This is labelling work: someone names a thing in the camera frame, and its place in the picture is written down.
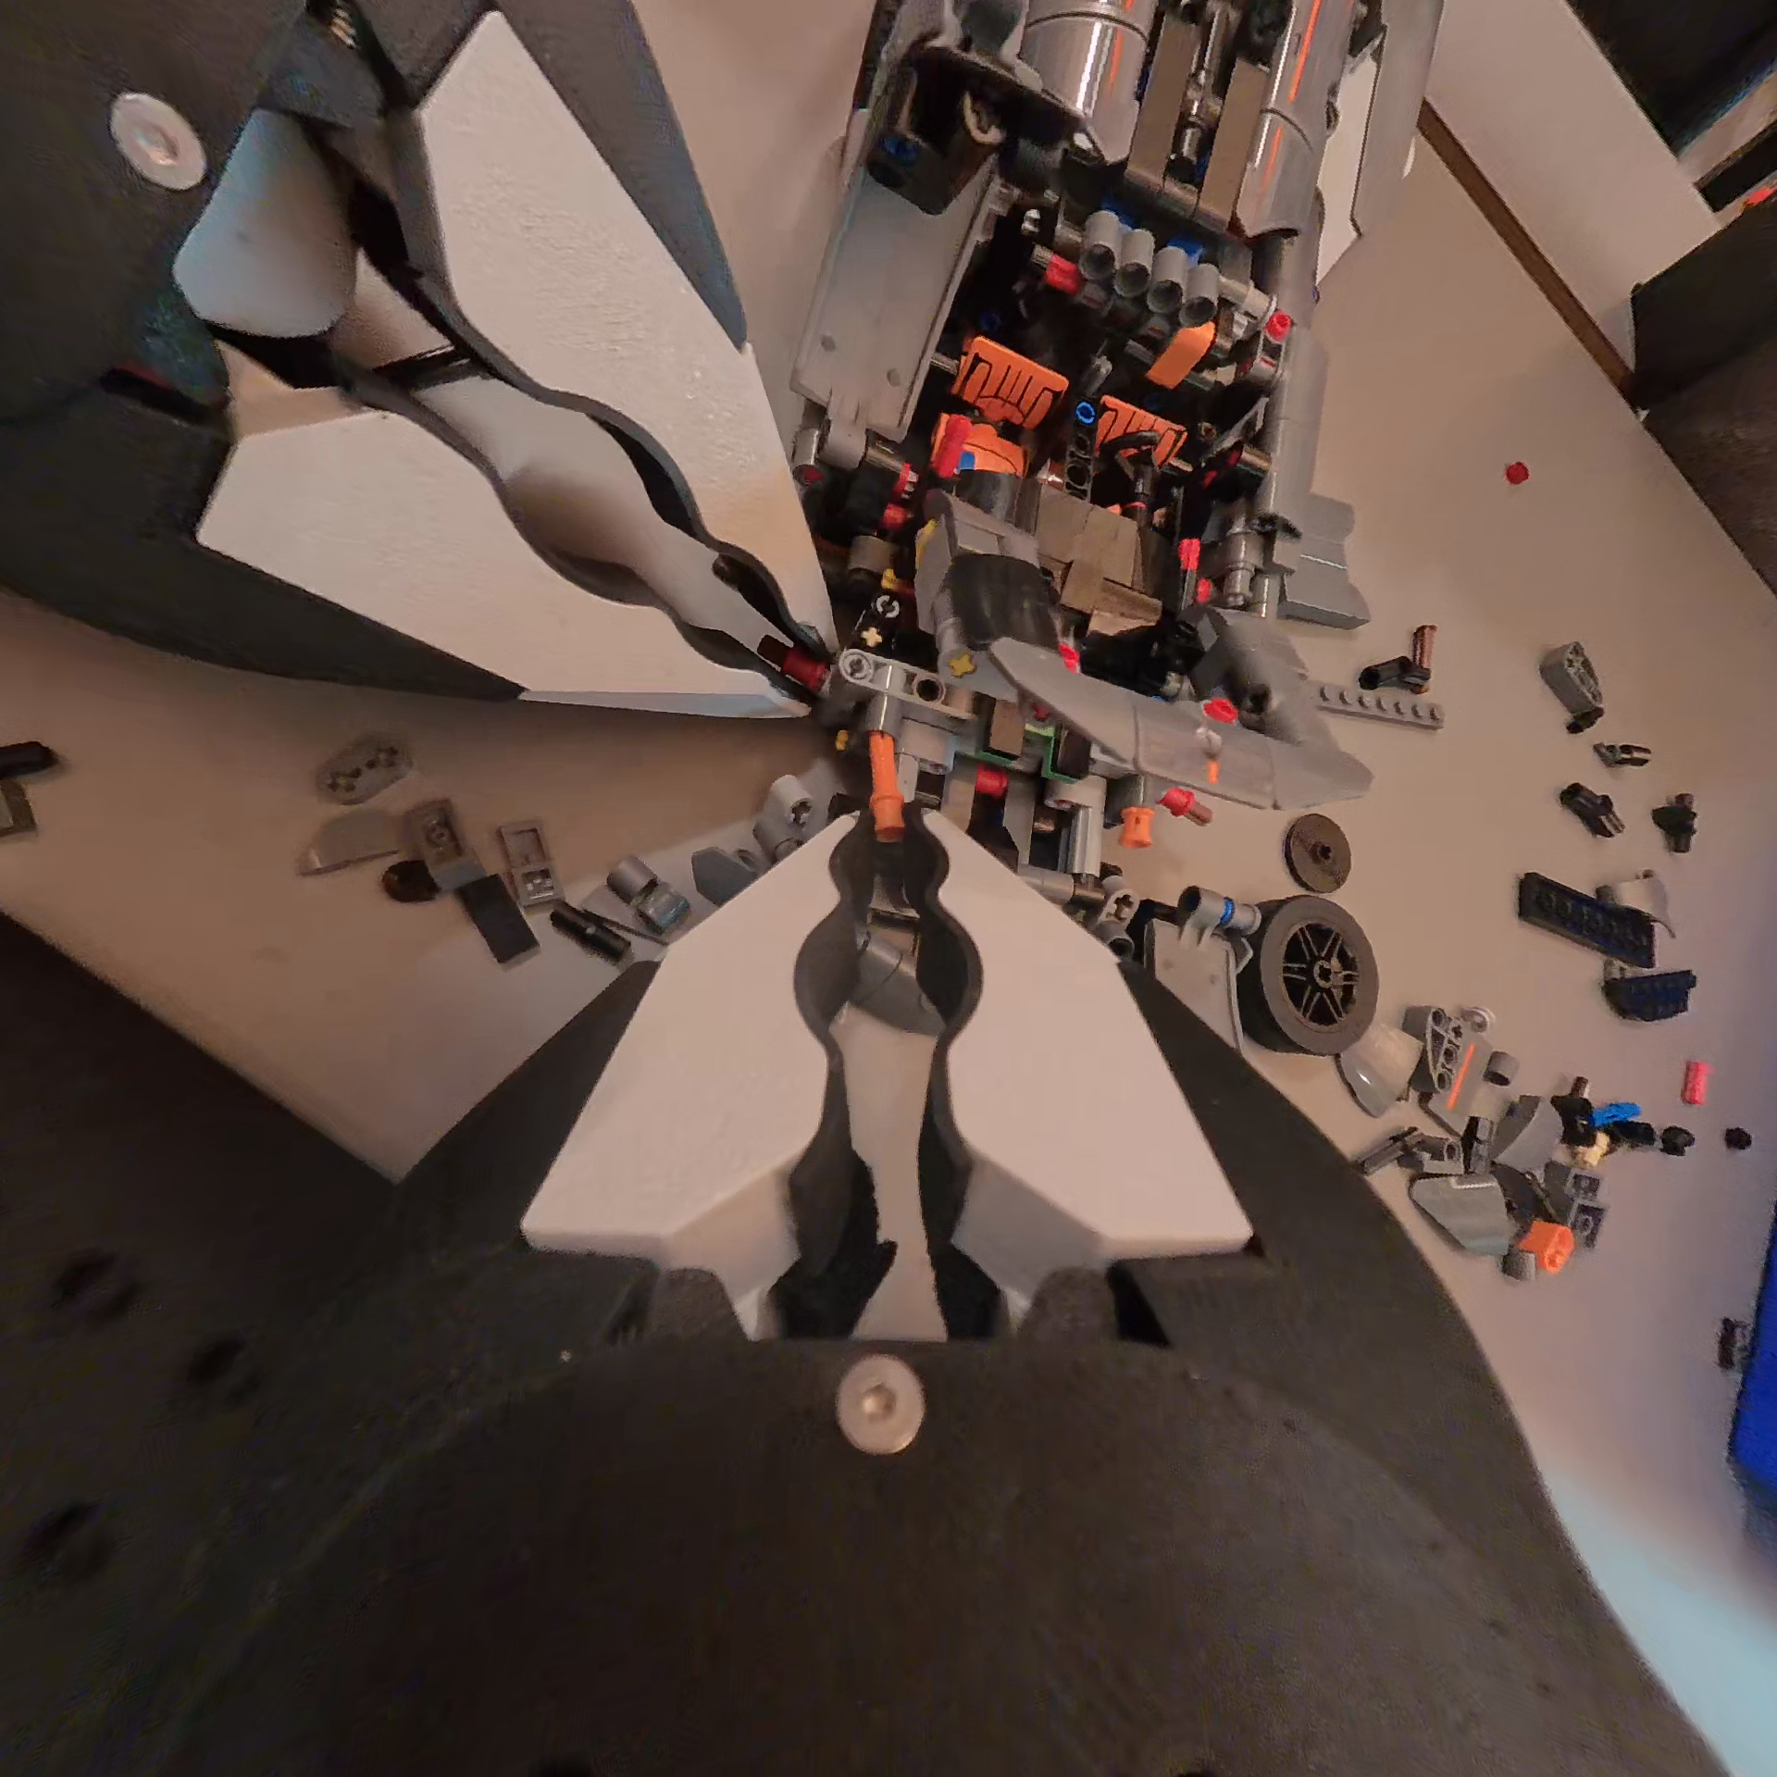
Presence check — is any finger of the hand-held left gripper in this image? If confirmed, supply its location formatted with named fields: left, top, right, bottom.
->
left=192, top=346, right=819, bottom=718
left=174, top=7, right=842, bottom=666

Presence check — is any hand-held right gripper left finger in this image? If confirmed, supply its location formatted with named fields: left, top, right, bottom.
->
left=518, top=815, right=880, bottom=1338

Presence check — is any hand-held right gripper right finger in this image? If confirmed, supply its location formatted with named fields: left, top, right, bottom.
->
left=906, top=806, right=1258, bottom=1315

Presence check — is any lego subassembly with orange pin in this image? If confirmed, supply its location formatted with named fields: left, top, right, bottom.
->
left=833, top=733, right=966, bottom=1041

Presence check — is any grey orange lego car model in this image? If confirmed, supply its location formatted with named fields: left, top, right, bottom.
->
left=775, top=0, right=1449, bottom=919

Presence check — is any grey lego panel blue pin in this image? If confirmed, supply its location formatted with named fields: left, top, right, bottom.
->
left=1143, top=887, right=1267, bottom=1052

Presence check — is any grey double cylinder lego piece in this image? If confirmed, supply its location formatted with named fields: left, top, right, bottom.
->
left=602, top=850, right=693, bottom=938

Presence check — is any grey two-hole lego liftarm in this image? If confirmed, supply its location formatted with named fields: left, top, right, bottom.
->
left=313, top=733, right=416, bottom=810

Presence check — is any black lego wheel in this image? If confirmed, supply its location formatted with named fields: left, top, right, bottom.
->
left=1235, top=892, right=1386, bottom=1059

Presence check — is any black lego tile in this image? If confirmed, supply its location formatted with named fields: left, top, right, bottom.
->
left=454, top=872, right=544, bottom=964

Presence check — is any grey lego brick with stud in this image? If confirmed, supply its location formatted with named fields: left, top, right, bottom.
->
left=404, top=797, right=491, bottom=892

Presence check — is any grey curved lego slope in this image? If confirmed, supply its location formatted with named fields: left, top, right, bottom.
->
left=296, top=806, right=414, bottom=880

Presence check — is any grey lego plate with holes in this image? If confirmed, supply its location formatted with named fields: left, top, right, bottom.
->
left=1310, top=681, right=1449, bottom=735

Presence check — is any dark blue lego plate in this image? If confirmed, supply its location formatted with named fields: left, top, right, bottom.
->
left=1515, top=869, right=1662, bottom=971

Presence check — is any blue storage bin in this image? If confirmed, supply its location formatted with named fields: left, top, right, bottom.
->
left=1727, top=1209, right=1777, bottom=1509

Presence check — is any dark box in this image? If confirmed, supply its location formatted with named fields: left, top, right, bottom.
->
left=1630, top=207, right=1777, bottom=598

